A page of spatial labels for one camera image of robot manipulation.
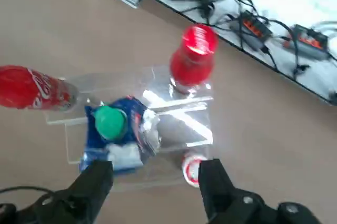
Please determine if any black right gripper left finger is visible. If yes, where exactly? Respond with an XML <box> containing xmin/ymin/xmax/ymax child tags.
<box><xmin>0</xmin><ymin>159</ymin><xmax>114</xmax><ymax>224</ymax></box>

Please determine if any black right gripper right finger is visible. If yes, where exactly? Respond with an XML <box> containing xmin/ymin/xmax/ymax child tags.
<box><xmin>197</xmin><ymin>158</ymin><xmax>323</xmax><ymax>224</ymax></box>

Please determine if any blue milk carton green cap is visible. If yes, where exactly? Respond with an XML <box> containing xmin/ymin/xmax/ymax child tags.
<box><xmin>78</xmin><ymin>95</ymin><xmax>162</xmax><ymax>178</ymax></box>

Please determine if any clear acrylic display stand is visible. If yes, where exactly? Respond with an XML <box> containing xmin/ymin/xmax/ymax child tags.
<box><xmin>46</xmin><ymin>65</ymin><xmax>214</xmax><ymax>191</ymax></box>

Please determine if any small red jar white lid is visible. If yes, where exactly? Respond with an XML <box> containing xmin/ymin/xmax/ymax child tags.
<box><xmin>182</xmin><ymin>153</ymin><xmax>209</xmax><ymax>189</ymax></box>

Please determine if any red cola bottle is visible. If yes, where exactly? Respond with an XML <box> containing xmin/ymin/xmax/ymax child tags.
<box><xmin>169</xmin><ymin>23</ymin><xmax>220</xmax><ymax>95</ymax></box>
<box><xmin>0</xmin><ymin>64</ymin><xmax>80</xmax><ymax>113</ymax></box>

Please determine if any small red black device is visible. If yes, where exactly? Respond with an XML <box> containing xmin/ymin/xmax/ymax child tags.
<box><xmin>240</xmin><ymin>9</ymin><xmax>274</xmax><ymax>51</ymax></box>

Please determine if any small black orange device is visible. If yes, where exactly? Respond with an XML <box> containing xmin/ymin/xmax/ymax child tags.
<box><xmin>282</xmin><ymin>23</ymin><xmax>330</xmax><ymax>61</ymax></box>

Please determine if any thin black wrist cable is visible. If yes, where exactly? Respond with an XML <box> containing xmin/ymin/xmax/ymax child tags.
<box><xmin>0</xmin><ymin>186</ymin><xmax>52</xmax><ymax>198</ymax></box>

